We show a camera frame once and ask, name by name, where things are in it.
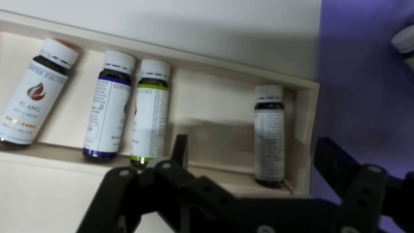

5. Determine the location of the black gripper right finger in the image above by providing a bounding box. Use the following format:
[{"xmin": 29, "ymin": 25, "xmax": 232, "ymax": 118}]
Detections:
[{"xmin": 314, "ymin": 137, "xmax": 414, "ymax": 233}]

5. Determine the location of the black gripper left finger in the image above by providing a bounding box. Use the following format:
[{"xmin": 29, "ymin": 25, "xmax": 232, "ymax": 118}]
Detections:
[{"xmin": 77, "ymin": 133, "xmax": 244, "ymax": 233}]

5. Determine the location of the white bottle black band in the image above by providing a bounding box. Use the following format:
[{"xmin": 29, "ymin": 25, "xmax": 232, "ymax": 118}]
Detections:
[{"xmin": 254, "ymin": 84, "xmax": 286, "ymax": 186}]

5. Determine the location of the white bottle green band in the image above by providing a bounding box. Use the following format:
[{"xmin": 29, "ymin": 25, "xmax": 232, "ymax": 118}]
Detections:
[{"xmin": 131, "ymin": 60, "xmax": 171, "ymax": 166}]

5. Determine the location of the white bottle blue band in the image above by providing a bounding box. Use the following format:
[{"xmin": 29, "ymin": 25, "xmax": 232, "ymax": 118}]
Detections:
[{"xmin": 83, "ymin": 51, "xmax": 136, "ymax": 159}]

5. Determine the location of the wooden tray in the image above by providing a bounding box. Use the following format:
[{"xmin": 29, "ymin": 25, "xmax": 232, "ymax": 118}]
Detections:
[{"xmin": 0, "ymin": 10, "xmax": 320, "ymax": 233}]

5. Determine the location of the white bottle red logo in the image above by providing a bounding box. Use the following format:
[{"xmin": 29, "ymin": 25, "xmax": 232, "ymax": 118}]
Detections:
[{"xmin": 0, "ymin": 39, "xmax": 78, "ymax": 146}]

